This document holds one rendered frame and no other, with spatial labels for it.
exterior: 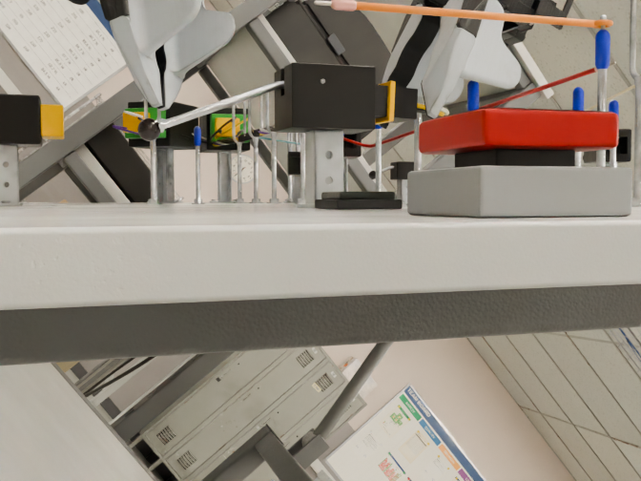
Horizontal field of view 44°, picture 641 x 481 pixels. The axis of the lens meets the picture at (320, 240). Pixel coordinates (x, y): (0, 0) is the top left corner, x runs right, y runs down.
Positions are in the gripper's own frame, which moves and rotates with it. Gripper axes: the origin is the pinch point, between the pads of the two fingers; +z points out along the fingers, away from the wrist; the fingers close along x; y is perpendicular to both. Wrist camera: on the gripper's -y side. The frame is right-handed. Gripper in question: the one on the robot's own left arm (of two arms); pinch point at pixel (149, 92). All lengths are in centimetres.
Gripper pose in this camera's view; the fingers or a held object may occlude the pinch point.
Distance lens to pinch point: 51.1
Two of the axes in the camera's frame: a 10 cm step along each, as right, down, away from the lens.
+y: 8.8, -2.2, -4.1
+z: 1.1, 9.5, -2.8
